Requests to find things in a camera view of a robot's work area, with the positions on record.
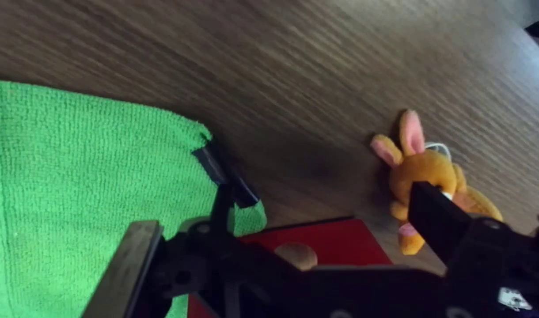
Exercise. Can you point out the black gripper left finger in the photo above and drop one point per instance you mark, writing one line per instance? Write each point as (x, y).
(234, 191)

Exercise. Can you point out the green cloth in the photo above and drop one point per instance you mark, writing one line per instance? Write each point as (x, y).
(93, 194)

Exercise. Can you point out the brown plush bunny toy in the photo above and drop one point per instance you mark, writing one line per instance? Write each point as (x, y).
(425, 168)

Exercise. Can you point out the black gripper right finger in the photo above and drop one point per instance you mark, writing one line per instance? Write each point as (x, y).
(439, 221)

